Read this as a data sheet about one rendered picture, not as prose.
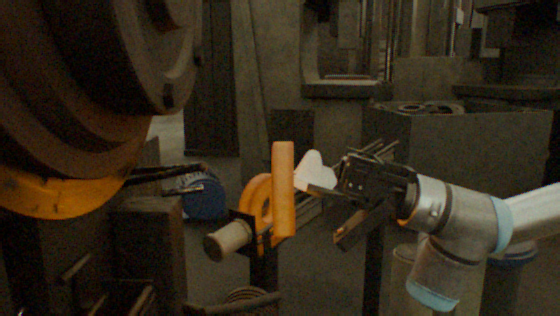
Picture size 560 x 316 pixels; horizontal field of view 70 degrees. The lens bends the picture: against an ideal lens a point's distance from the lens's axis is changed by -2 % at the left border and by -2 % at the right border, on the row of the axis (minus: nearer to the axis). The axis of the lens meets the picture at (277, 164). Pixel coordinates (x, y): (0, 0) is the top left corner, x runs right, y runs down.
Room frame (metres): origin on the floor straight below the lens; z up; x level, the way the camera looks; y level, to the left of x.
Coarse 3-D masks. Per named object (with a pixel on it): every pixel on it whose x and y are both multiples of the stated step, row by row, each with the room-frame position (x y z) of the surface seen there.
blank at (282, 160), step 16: (288, 144) 0.62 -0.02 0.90; (272, 160) 0.59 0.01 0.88; (288, 160) 0.58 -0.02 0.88; (272, 176) 0.57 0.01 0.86; (288, 176) 0.57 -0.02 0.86; (272, 192) 0.56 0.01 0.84; (288, 192) 0.56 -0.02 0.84; (272, 208) 0.56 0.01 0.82; (288, 208) 0.56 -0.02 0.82; (272, 224) 0.57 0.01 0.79; (288, 224) 0.56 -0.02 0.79
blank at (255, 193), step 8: (256, 176) 0.87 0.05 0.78; (264, 176) 0.86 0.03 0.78; (248, 184) 0.84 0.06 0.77; (256, 184) 0.84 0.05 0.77; (264, 184) 0.84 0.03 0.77; (248, 192) 0.83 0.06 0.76; (256, 192) 0.82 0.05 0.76; (264, 192) 0.84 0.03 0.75; (240, 200) 0.83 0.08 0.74; (248, 200) 0.81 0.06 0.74; (256, 200) 0.82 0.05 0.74; (264, 200) 0.84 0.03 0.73; (240, 208) 0.82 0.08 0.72; (248, 208) 0.81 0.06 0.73; (256, 208) 0.82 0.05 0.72; (256, 216) 0.82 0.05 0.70; (264, 216) 0.89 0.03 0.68; (256, 224) 0.82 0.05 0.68; (264, 224) 0.84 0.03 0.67
